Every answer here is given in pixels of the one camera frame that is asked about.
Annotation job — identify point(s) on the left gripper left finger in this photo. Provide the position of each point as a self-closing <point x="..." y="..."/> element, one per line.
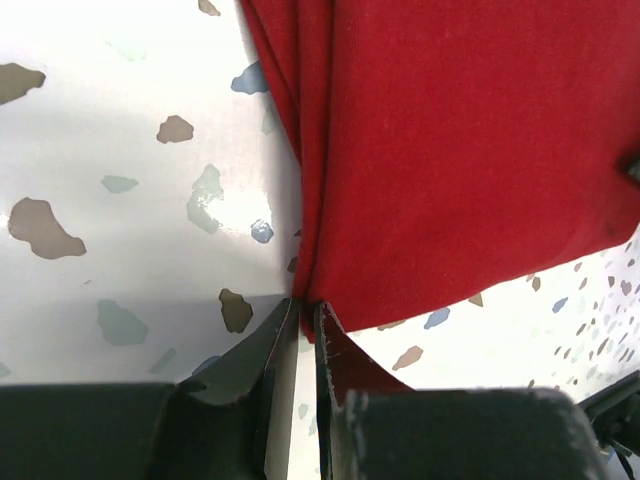
<point x="230" y="420"/>

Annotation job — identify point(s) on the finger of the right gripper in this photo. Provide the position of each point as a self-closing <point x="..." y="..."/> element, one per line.
<point x="630" y="167"/>

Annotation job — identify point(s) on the red t shirt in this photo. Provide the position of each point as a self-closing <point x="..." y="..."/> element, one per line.
<point x="447" y="146"/>

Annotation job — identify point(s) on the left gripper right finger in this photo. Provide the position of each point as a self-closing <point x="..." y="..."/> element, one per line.
<point x="373" y="426"/>

